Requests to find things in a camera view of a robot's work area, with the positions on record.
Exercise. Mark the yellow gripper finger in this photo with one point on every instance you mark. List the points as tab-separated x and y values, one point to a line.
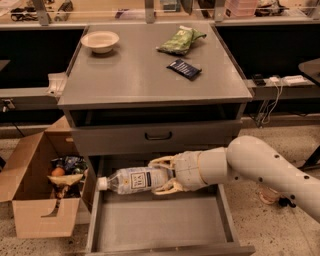
166	162
170	187

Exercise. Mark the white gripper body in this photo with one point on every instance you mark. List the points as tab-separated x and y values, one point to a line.
186	170

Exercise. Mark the clear plastic water bottle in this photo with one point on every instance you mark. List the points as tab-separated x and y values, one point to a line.
135	180

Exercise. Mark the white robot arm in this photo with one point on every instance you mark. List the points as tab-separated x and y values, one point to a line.
245	157

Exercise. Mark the closed grey drawer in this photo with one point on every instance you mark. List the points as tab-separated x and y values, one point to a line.
129	139

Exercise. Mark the open grey bottom drawer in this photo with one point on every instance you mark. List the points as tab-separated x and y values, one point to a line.
182	224

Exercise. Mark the grey drawer cabinet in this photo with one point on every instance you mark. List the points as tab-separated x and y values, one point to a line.
131	85

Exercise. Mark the clear plastic jar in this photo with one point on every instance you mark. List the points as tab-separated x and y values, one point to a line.
268	195

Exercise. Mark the dark blue snack packet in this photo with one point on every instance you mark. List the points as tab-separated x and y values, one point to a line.
184	69

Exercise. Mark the blue snack bag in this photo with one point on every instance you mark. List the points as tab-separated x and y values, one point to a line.
70	164

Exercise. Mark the black floor stand leg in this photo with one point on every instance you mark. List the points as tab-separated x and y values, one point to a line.
284	202

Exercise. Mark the yellow snack bag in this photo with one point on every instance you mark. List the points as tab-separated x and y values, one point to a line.
66	179

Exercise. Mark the orange fruit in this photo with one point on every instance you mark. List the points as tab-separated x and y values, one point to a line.
58	172

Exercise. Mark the black power adapter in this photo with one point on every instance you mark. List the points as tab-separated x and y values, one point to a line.
258	80

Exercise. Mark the green chip bag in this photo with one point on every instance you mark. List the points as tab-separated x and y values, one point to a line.
181	41

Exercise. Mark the cardboard box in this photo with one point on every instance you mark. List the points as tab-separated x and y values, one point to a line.
24	182

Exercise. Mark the white charger plug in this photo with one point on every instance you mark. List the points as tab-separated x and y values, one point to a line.
274	79

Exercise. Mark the white power strip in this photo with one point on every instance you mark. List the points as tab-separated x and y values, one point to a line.
297	80

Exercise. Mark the white ceramic bowl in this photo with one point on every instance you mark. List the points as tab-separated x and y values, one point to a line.
100	42

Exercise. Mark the pink plastic basket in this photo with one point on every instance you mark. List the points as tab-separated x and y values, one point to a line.
240	8

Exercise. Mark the black scissors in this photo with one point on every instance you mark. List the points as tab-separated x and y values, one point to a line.
24	14

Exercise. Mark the black drawer handle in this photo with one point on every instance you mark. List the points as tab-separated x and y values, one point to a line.
156	137

